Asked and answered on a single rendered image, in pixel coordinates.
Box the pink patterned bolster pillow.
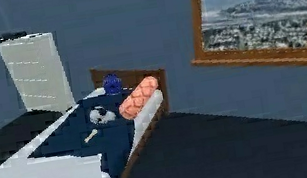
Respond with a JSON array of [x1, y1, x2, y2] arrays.
[[114, 74, 163, 122]]

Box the blue round speaker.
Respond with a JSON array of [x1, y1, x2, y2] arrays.
[[101, 72, 125, 96]]

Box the dark blue blanket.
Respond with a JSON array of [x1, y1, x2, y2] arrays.
[[20, 88, 147, 178]]

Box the small cream stick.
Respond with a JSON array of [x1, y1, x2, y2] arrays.
[[82, 128, 101, 144]]

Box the white chest of drawers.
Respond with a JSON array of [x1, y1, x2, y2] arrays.
[[0, 27, 78, 122]]

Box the brown framed window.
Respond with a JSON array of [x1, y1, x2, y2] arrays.
[[182, 0, 307, 85]]

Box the flat black object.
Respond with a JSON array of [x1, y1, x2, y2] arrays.
[[0, 29, 29, 43]]

